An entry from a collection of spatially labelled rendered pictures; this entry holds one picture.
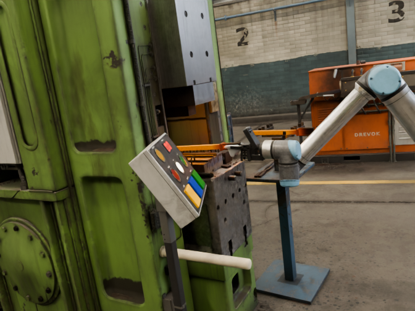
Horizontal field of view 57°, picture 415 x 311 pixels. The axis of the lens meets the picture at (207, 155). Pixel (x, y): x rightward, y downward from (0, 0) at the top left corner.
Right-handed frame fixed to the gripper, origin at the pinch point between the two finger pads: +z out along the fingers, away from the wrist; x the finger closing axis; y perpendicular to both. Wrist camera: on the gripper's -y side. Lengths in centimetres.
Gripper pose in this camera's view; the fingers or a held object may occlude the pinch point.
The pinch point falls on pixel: (226, 145)
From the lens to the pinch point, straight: 191.2
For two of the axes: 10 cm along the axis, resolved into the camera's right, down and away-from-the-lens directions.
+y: 1.1, 9.7, 2.2
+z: -8.6, -0.2, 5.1
